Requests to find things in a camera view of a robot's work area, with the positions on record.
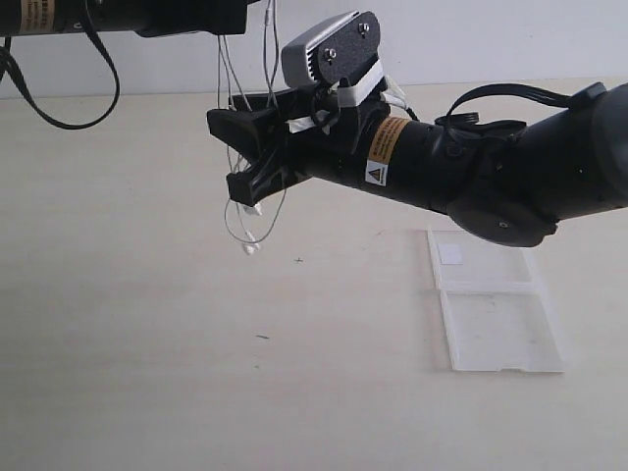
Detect clear plastic open case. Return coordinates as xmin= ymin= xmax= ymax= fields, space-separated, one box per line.
xmin=427 ymin=229 xmax=565 ymax=374

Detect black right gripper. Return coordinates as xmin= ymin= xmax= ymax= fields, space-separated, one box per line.
xmin=206 ymin=86 xmax=442 ymax=209

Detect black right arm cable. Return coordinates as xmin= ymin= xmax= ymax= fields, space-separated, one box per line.
xmin=434 ymin=81 xmax=609 ymax=130

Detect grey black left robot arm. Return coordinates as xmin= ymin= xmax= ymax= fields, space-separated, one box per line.
xmin=1 ymin=0 xmax=253 ymax=37

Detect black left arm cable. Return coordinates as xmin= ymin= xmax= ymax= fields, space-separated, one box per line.
xmin=0 ymin=0 xmax=122 ymax=131

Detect white wired earphones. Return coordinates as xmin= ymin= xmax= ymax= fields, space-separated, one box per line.
xmin=216 ymin=1 xmax=287 ymax=256

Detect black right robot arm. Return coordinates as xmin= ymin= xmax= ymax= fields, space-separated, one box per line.
xmin=207 ymin=83 xmax=627 ymax=247

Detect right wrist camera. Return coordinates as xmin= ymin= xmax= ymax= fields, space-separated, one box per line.
xmin=279 ymin=11 xmax=387 ymax=108

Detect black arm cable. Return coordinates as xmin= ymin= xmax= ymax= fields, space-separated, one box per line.
xmin=434 ymin=81 xmax=609 ymax=130
xmin=0 ymin=0 xmax=122 ymax=131

